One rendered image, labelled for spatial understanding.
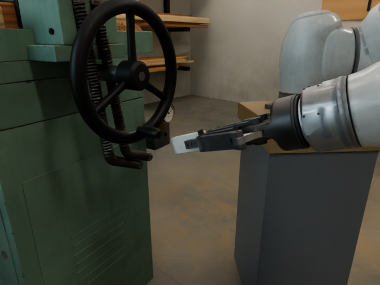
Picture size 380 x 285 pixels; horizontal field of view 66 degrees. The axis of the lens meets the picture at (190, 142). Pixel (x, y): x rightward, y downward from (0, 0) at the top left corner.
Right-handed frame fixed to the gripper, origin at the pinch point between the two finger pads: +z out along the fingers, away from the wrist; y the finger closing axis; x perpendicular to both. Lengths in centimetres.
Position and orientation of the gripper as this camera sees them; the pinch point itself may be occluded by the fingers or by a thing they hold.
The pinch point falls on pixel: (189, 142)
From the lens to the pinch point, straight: 51.7
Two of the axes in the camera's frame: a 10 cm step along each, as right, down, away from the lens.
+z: -7.8, 1.5, 6.1
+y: -5.6, 2.8, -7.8
